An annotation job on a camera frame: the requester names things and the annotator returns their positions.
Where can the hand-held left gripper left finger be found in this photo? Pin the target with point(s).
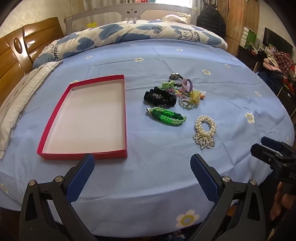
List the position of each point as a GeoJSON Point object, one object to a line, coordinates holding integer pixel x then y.
{"type": "Point", "coordinates": [81, 178]}

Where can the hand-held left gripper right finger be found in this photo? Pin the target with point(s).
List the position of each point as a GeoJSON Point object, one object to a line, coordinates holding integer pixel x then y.
{"type": "Point", "coordinates": [203, 178]}

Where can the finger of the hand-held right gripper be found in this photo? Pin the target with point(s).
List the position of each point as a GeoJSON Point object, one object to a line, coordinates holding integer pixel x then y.
{"type": "Point", "coordinates": [271, 141]}
{"type": "Point", "coordinates": [263, 151]}

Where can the red cardboard box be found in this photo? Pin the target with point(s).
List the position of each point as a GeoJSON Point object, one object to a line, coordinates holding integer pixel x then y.
{"type": "Point", "coordinates": [92, 115]}

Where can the person's right hand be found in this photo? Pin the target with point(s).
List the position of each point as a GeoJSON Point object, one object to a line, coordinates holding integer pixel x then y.
{"type": "Point", "coordinates": [278, 204]}

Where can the blue flowered bed sheet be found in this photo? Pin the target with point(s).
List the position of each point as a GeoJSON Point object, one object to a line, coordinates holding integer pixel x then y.
{"type": "Point", "coordinates": [150, 162]}

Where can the pile of clothes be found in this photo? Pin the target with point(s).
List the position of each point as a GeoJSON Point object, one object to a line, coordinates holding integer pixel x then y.
{"type": "Point", "coordinates": [283, 64]}

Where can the yellow bow hair clip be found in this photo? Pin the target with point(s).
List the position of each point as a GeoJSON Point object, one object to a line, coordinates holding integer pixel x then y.
{"type": "Point", "coordinates": [195, 97]}

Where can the orange hair comb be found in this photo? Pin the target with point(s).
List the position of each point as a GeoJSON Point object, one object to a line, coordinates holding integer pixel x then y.
{"type": "Point", "coordinates": [202, 93]}

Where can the dark dresser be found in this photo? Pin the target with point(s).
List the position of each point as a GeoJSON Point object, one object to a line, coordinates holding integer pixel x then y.
{"type": "Point", "coordinates": [248, 58]}

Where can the purple hair band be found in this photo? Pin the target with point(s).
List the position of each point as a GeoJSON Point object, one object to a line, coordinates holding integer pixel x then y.
{"type": "Point", "coordinates": [186, 84]}

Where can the black scrunchie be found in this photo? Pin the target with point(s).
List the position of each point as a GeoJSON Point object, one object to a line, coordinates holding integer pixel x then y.
{"type": "Point", "coordinates": [150, 96]}

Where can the grey striped pillow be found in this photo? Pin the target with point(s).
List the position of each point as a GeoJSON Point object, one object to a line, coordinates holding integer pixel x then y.
{"type": "Point", "coordinates": [23, 97]}

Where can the green bow hair clip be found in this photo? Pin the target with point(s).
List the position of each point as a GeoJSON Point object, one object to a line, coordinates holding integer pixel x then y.
{"type": "Point", "coordinates": [167, 85]}

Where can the black television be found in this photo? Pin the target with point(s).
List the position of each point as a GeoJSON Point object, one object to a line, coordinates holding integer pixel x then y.
{"type": "Point", "coordinates": [277, 40]}

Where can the silver wristwatch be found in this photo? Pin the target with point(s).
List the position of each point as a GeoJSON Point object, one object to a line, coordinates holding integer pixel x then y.
{"type": "Point", "coordinates": [175, 76]}

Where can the green box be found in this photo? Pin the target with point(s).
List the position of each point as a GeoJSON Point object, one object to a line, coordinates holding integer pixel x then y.
{"type": "Point", "coordinates": [251, 37]}

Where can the wooden wardrobe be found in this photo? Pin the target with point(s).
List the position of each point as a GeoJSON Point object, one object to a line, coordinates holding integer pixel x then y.
{"type": "Point", "coordinates": [235, 20]}

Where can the black jacket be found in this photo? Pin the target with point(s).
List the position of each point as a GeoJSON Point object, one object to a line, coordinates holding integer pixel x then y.
{"type": "Point", "coordinates": [211, 20]}

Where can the wooden headboard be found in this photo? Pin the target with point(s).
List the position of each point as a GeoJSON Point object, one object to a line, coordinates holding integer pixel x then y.
{"type": "Point", "coordinates": [13, 60]}

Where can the white quilt with blue hearts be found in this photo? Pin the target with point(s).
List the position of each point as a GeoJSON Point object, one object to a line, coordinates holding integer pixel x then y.
{"type": "Point", "coordinates": [115, 34]}

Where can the grey bed guard rail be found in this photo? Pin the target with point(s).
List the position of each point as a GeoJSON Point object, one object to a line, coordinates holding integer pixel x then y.
{"type": "Point", "coordinates": [108, 14]}

